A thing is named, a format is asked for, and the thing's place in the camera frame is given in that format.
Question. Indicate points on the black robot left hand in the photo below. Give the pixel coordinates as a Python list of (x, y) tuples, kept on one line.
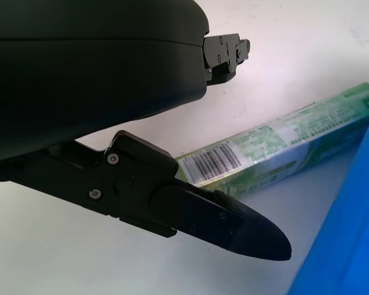
[(80, 92)]

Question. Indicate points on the blue plastic tray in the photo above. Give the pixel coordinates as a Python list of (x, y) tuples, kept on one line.
[(350, 221)]

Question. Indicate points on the green rectangular box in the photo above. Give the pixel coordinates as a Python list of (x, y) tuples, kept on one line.
[(264, 147)]

